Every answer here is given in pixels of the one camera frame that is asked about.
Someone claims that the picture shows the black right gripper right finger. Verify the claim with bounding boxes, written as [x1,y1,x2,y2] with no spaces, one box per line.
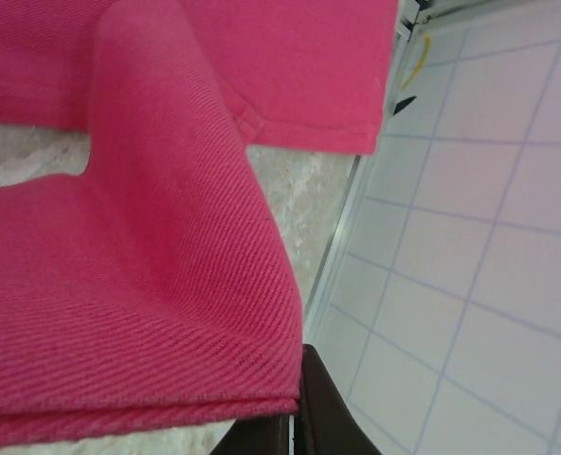
[293,342,377,455]

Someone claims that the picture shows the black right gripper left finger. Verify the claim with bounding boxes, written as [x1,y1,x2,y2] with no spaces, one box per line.
[208,412,291,455]

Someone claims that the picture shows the pink long pants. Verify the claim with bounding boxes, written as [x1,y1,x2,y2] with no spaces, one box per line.
[0,0,401,446]

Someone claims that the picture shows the yellow cable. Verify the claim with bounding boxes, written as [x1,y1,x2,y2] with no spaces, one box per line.
[400,35,433,91]

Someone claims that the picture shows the black metal frame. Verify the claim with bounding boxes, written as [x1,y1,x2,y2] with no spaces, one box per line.
[397,0,437,41]

